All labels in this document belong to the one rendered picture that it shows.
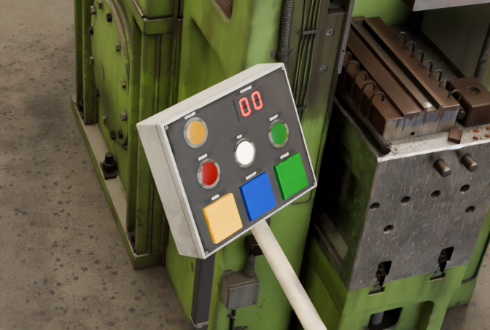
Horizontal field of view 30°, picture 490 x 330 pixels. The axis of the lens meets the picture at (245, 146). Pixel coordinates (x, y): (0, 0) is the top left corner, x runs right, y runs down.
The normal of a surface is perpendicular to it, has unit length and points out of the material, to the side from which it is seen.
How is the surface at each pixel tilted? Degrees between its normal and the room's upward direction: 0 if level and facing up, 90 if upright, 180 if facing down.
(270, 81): 60
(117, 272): 0
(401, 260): 90
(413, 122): 90
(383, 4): 90
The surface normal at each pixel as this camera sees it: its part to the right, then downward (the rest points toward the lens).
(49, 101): 0.10, -0.78
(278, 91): 0.67, 0.03
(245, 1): -0.93, 0.14
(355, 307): 0.36, 0.61
